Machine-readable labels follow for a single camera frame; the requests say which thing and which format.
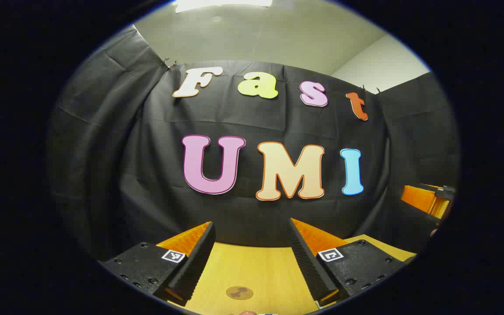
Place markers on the ceiling light panel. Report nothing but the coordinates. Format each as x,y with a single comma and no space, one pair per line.
221,4

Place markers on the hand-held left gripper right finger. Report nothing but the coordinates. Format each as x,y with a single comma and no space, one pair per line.
306,267

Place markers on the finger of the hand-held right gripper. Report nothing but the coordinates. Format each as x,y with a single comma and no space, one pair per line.
418,199

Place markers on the round brown coaster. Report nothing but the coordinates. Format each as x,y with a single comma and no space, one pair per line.
239,292

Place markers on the wooden desktop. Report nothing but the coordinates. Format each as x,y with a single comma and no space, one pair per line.
256,267

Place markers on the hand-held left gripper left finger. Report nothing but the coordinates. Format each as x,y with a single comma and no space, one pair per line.
197,267

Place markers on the black backdrop cloth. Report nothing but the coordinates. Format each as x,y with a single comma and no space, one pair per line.
256,210

